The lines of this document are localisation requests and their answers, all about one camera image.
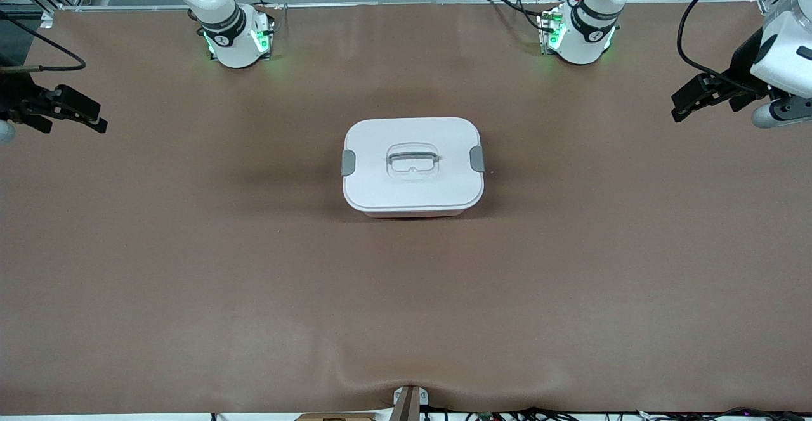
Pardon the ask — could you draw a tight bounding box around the white box lid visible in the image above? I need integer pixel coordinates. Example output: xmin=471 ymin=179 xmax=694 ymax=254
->
xmin=341 ymin=117 xmax=486 ymax=214

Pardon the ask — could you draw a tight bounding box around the pink plastic box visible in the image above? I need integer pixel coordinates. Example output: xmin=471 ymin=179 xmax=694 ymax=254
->
xmin=365 ymin=209 xmax=467 ymax=220

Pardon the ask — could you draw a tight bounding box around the brown table mat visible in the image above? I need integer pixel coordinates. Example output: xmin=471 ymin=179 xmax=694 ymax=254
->
xmin=0 ymin=1 xmax=812 ymax=417

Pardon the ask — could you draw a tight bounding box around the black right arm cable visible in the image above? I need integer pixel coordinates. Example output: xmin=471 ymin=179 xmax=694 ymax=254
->
xmin=0 ymin=10 xmax=87 ymax=72

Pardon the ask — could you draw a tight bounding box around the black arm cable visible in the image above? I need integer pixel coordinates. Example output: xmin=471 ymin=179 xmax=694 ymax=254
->
xmin=677 ymin=0 xmax=762 ymax=86
xmin=0 ymin=10 xmax=87 ymax=72

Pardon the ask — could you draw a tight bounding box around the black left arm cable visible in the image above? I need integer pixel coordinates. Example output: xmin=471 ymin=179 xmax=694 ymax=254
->
xmin=677 ymin=0 xmax=762 ymax=86

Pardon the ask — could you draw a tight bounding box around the metal table edge bracket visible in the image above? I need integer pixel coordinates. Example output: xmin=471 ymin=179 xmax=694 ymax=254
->
xmin=393 ymin=385 xmax=429 ymax=421

